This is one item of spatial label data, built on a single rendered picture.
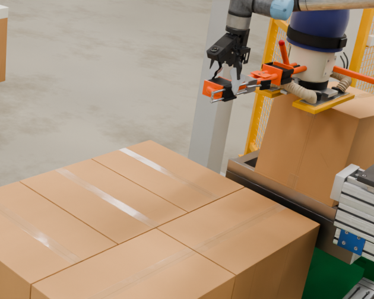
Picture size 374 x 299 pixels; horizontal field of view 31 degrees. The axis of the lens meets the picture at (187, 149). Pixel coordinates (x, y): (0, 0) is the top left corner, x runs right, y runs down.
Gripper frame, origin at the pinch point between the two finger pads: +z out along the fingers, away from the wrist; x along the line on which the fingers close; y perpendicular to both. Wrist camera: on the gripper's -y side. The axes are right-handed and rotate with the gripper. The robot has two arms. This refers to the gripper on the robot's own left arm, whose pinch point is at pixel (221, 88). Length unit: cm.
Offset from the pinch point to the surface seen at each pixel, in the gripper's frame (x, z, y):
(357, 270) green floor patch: -20, 119, 134
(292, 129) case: 6, 34, 73
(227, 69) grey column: 91, 45, 146
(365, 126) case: -21, 24, 82
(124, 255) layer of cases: 16, 67, -17
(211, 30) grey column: 105, 25, 143
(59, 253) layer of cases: 32, 67, -33
